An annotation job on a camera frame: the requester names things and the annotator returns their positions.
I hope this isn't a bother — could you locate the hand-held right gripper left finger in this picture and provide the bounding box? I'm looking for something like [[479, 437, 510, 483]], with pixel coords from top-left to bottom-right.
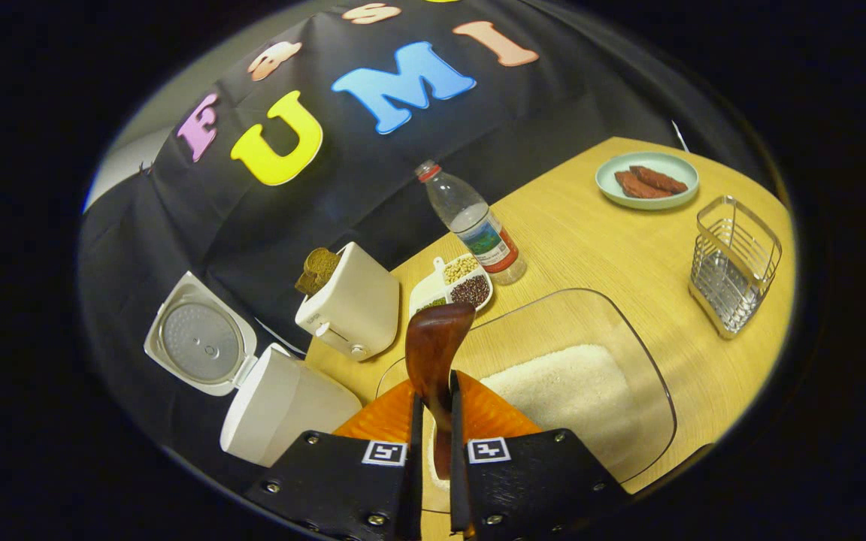
[[244, 379, 425, 541]]

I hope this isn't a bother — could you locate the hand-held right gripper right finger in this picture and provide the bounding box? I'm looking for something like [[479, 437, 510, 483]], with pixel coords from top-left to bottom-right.
[[448, 370, 633, 541]]

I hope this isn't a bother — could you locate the white rice cooker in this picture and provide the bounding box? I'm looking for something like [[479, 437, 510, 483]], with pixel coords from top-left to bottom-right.
[[144, 270, 362, 468]]

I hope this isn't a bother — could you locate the dark wooden spoon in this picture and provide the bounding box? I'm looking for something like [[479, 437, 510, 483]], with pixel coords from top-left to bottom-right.
[[404, 302, 477, 482]]

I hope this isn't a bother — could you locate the metal wire chopstick holder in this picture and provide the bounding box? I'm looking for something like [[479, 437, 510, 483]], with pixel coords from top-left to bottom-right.
[[687, 195, 783, 340]]

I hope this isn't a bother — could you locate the clear plastic rice container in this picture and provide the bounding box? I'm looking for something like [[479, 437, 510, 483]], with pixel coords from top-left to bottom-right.
[[375, 288, 678, 515]]

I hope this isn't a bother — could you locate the white toaster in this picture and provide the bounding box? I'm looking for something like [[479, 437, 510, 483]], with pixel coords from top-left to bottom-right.
[[295, 241, 401, 362]]

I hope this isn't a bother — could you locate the dark red beans pile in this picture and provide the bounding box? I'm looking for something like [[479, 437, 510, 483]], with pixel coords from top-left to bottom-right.
[[450, 274, 491, 307]]

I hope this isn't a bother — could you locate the white divided dish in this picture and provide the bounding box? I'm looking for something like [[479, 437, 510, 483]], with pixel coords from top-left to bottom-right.
[[409, 253, 494, 320]]

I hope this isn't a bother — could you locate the brown bread slice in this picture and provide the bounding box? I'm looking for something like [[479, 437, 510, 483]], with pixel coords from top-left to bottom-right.
[[295, 247, 342, 296]]

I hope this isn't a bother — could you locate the yellow soybeans pile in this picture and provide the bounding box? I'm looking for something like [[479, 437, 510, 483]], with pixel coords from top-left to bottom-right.
[[444, 255, 479, 283]]

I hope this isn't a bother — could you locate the clear plastic water bottle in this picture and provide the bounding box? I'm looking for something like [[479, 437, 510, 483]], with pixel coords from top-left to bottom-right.
[[414, 159, 528, 286]]

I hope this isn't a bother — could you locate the light green plate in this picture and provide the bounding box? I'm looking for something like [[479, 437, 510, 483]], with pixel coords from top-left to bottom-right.
[[595, 152, 701, 211]]

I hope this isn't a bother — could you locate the reddish brown meat slice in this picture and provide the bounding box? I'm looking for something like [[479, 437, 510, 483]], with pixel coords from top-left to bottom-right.
[[628, 165, 689, 195], [613, 170, 674, 200]]

